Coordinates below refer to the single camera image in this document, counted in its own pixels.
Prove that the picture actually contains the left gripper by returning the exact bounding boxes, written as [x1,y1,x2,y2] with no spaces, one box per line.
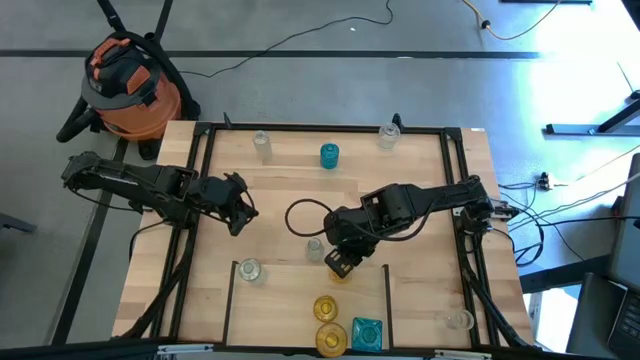
[189,172,260,237]

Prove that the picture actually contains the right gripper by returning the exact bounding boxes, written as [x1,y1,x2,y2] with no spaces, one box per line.
[323,205,384,280]

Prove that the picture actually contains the yellow tall glass vase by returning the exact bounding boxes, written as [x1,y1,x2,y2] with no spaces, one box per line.
[328,268,354,286]

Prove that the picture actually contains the clear wavy bottle-shaped vase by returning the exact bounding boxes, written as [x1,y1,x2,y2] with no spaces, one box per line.
[305,237,326,264]

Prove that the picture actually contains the yellow medium round glass vase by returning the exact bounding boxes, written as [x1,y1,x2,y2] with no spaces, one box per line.
[313,294,340,324]

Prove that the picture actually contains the clear ribbed cylinder glass vase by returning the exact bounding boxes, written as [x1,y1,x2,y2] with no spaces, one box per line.
[237,257,264,284]

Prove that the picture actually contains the wooden shelf black metal legs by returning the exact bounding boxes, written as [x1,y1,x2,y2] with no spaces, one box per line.
[222,259,394,351]

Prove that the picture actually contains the clear diamond-cut cylinder vase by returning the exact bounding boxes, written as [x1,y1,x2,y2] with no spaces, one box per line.
[252,129,274,164]

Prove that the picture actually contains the teal square glass vase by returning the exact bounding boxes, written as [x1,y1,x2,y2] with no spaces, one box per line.
[351,316,384,353]

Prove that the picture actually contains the yellow squat glass vase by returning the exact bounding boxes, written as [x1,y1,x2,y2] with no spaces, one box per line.
[314,322,349,359]

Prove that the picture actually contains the teal ribbed cylinder glass vase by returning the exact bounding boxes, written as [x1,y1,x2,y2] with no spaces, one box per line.
[319,142,341,171]

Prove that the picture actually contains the clear smooth glass bottle vase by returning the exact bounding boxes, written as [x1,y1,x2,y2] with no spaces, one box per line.
[442,308,475,332]

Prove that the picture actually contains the clear small diamond-cut jar vase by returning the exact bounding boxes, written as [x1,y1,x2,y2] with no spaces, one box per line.
[378,122,402,151]

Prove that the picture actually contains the silver aluminium extrusion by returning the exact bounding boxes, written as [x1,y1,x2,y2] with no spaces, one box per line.
[157,342,215,356]
[433,349,494,360]

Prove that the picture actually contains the orange black shop vacuum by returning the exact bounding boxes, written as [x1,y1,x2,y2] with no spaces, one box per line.
[79,33,184,162]

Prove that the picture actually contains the black stand leg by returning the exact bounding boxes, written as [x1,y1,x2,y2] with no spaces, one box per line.
[96,0,129,35]
[153,0,175,44]

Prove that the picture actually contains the grey furniture foot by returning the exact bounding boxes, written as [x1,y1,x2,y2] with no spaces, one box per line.
[0,212,39,235]

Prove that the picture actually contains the dark grey desk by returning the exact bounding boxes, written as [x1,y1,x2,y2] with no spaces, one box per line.
[567,272,629,360]

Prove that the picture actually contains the grey desk foot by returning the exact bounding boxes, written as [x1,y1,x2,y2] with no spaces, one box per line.
[543,88,640,137]

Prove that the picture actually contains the grey monitor back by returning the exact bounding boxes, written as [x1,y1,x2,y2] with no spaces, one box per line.
[607,152,640,294]

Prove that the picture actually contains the black keyboard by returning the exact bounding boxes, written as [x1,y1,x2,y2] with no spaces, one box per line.
[606,292,640,360]

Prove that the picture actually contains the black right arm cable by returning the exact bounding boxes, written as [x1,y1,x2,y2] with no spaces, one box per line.
[283,197,436,245]

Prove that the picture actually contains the black aluminium table frame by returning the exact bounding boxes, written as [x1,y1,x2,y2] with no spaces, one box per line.
[112,112,534,351]

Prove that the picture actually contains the thin black floor cable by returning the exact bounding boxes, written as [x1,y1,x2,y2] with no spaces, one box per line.
[177,0,395,80]

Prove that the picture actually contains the grey floor cable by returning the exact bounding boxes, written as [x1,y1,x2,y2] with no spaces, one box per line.
[497,169,640,216]

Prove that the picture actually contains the yellow extension cable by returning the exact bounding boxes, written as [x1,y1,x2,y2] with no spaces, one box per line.
[459,0,566,42]

